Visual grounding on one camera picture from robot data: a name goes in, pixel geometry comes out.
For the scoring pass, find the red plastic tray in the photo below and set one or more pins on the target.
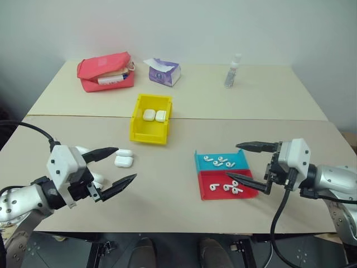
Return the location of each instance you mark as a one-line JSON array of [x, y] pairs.
[[212, 195]]

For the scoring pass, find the clear spray bottle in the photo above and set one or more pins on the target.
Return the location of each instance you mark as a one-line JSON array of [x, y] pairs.
[[231, 74]]

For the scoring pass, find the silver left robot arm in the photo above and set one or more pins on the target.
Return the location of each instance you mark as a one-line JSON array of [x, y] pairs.
[[16, 201]]

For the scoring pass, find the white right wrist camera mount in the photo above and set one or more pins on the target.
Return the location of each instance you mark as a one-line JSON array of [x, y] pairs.
[[293, 153]]

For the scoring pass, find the black metal table frame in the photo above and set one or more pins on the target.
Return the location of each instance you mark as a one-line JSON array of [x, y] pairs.
[[96, 251]]

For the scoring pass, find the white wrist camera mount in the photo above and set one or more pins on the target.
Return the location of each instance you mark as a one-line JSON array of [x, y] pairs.
[[293, 153], [62, 164]]

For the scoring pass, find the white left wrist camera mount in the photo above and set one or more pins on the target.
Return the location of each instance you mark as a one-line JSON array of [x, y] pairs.
[[62, 164]]

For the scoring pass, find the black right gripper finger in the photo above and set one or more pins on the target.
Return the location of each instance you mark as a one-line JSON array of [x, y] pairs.
[[248, 181], [256, 147]]

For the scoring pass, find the yellow plastic bin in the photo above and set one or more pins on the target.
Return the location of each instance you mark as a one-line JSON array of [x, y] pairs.
[[147, 131]]

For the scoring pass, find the dark rounded shape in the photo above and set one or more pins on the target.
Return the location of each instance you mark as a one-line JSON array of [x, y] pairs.
[[143, 254], [213, 254]]

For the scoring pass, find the white tissue sheet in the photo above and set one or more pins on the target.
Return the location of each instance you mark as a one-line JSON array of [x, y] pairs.
[[159, 63]]

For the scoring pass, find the blue plastic tray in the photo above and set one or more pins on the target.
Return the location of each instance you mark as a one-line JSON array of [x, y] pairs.
[[240, 162]]

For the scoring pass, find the white tube with red print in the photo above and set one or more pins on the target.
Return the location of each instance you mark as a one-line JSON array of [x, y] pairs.
[[110, 79]]

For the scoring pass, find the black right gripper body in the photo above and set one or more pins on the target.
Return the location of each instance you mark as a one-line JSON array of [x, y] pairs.
[[279, 173]]

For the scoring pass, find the purple tissue pack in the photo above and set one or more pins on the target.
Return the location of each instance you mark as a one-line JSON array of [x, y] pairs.
[[164, 76]]

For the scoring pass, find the red fabric pouch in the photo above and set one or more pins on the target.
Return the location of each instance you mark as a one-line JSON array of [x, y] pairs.
[[103, 62]]

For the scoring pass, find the white wireless earbud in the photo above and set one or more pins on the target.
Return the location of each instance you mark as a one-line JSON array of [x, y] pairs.
[[213, 187], [236, 191], [235, 183], [217, 163], [230, 165], [226, 187], [222, 159], [206, 158]]

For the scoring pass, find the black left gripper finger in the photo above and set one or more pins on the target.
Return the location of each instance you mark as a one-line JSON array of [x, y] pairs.
[[100, 152], [117, 187]]

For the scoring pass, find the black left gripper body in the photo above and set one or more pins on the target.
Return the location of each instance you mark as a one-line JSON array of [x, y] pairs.
[[81, 185]]

